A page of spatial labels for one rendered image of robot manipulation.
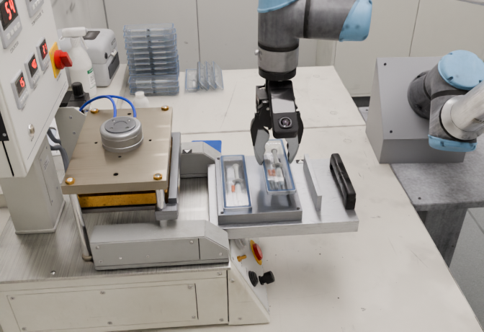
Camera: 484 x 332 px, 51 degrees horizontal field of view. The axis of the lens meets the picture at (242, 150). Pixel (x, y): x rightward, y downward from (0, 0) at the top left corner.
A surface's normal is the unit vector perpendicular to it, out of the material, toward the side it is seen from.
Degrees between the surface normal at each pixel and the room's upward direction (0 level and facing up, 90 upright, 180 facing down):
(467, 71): 37
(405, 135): 44
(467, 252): 0
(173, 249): 90
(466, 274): 0
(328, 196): 0
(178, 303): 90
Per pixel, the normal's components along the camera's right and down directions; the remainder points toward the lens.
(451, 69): 0.03, -0.34
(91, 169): 0.00, -0.83
